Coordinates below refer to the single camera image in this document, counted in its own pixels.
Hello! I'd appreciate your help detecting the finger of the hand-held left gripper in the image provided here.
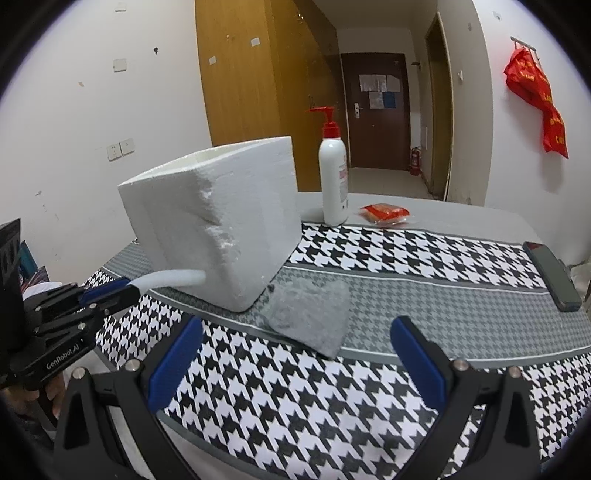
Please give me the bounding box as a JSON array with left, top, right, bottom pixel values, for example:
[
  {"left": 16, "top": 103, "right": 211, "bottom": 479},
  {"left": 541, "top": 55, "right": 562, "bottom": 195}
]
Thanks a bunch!
[
  {"left": 23, "top": 278, "right": 131, "bottom": 319},
  {"left": 32, "top": 284, "right": 140, "bottom": 342}
]

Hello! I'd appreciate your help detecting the wooden side door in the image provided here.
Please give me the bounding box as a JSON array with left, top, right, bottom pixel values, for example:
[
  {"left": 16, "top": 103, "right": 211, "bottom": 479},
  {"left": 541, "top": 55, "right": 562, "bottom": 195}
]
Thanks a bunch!
[{"left": 425, "top": 11, "right": 454, "bottom": 201}]

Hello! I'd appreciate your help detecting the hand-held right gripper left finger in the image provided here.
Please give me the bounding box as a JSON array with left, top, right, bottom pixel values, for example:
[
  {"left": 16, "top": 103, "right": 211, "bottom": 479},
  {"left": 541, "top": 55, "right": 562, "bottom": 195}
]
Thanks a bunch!
[{"left": 53, "top": 316, "right": 205, "bottom": 480}]

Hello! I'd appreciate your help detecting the black phone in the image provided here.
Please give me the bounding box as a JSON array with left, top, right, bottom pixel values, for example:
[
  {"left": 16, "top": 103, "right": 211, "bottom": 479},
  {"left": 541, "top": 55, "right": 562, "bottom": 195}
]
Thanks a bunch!
[{"left": 523, "top": 241, "right": 583, "bottom": 313}]

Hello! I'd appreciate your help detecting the person's left hand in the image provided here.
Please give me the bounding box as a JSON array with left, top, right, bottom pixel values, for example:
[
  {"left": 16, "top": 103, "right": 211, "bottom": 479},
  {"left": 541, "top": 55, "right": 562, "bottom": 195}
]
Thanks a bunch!
[{"left": 39, "top": 371, "right": 69, "bottom": 418}]

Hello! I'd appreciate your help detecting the white pump bottle red cap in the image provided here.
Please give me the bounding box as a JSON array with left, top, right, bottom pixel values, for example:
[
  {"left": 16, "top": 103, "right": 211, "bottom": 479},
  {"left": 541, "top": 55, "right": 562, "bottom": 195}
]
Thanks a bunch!
[{"left": 307, "top": 106, "right": 349, "bottom": 227}]

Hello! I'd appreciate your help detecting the white foam tube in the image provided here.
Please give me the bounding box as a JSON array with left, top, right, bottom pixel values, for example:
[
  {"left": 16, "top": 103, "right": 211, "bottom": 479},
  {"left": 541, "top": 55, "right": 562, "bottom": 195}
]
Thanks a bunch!
[{"left": 130, "top": 269, "right": 207, "bottom": 301}]

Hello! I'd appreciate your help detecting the houndstooth table cloth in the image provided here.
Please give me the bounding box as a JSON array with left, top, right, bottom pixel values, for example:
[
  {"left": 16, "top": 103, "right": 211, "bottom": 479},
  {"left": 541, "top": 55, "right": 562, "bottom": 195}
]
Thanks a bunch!
[{"left": 81, "top": 222, "right": 591, "bottom": 480}]

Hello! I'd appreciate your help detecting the white foam box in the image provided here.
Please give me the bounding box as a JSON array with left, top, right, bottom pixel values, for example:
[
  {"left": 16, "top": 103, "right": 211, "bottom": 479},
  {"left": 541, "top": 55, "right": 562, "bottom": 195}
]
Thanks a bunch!
[{"left": 117, "top": 135, "right": 303, "bottom": 313}]

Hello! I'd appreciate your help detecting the red hanging bag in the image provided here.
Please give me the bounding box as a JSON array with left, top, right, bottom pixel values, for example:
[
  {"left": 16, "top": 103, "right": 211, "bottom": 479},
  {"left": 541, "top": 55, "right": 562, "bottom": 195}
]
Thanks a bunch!
[{"left": 503, "top": 47, "right": 570, "bottom": 159}]

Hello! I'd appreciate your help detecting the wooden wardrobe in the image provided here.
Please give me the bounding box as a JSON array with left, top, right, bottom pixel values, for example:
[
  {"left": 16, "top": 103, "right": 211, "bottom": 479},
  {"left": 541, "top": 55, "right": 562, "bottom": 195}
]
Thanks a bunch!
[{"left": 194, "top": 0, "right": 350, "bottom": 192}]

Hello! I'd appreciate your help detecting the red snack packet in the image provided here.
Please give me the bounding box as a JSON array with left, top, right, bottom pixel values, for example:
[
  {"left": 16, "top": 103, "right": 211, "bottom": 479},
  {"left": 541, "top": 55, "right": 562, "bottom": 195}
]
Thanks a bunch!
[{"left": 359, "top": 202, "right": 411, "bottom": 228}]

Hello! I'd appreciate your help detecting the metal wall hook rack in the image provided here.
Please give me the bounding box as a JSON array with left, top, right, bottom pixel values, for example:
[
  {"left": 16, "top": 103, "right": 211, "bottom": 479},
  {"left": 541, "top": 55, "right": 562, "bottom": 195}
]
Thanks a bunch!
[{"left": 510, "top": 36, "right": 542, "bottom": 65}]

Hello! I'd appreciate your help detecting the dark brown door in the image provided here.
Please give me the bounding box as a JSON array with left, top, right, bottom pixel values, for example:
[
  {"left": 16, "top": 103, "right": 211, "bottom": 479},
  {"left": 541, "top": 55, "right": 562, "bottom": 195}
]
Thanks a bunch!
[{"left": 341, "top": 52, "right": 409, "bottom": 171}]

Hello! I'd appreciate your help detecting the grey felt cloth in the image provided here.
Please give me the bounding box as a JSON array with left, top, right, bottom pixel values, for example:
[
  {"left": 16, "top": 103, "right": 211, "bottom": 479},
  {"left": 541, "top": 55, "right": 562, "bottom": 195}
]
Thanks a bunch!
[{"left": 259, "top": 278, "right": 351, "bottom": 360}]

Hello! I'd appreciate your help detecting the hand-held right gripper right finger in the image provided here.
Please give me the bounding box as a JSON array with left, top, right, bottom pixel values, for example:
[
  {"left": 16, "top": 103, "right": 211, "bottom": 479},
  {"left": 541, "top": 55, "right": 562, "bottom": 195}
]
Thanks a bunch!
[{"left": 390, "top": 315, "right": 543, "bottom": 480}]

